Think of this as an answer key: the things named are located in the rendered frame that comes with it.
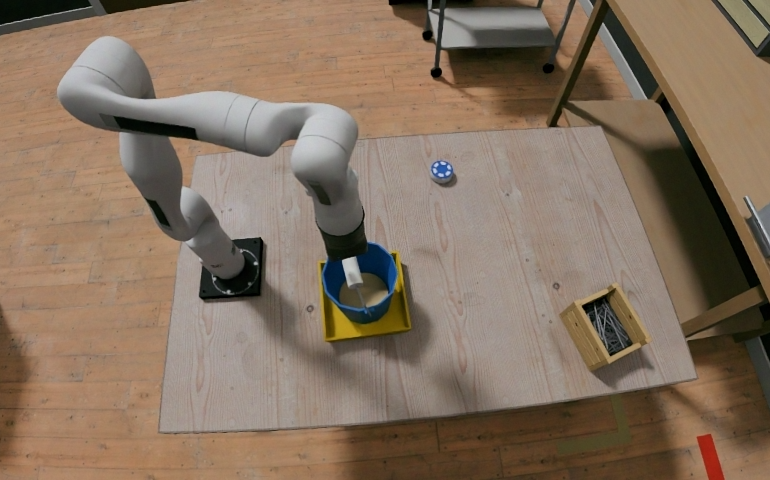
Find blue pail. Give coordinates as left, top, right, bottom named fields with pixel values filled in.
left=322, top=242, right=398, bottom=325

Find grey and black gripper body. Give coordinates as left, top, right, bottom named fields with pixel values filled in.
left=314, top=196, right=368, bottom=262

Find light wooden crate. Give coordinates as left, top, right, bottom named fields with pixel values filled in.
left=559, top=282, right=653, bottom=372

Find yellow square tray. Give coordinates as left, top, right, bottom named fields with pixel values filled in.
left=318, top=251, right=411, bottom=342

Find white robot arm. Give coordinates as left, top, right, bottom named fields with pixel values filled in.
left=57, top=36, right=359, bottom=279

